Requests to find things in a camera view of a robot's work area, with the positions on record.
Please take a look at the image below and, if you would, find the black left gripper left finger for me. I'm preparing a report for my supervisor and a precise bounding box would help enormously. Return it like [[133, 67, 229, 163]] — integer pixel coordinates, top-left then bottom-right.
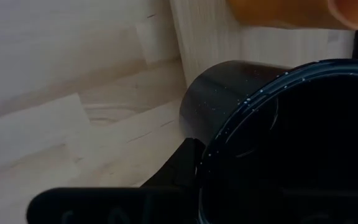
[[26, 138, 205, 224]]

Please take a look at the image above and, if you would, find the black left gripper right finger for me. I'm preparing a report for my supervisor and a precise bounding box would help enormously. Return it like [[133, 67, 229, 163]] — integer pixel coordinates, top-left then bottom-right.
[[280, 186, 358, 224]]

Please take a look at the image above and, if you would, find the dark blue speckled enamel mug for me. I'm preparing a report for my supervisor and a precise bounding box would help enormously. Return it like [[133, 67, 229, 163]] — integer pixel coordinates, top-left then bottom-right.
[[178, 58, 358, 224]]

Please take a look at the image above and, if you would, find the orange mug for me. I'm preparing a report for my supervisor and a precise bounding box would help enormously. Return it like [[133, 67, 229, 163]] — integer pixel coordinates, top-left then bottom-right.
[[227, 0, 358, 31]]

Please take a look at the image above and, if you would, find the wooden shelf with black frame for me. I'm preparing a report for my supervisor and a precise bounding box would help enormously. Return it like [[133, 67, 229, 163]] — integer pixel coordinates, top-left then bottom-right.
[[168, 0, 358, 90]]

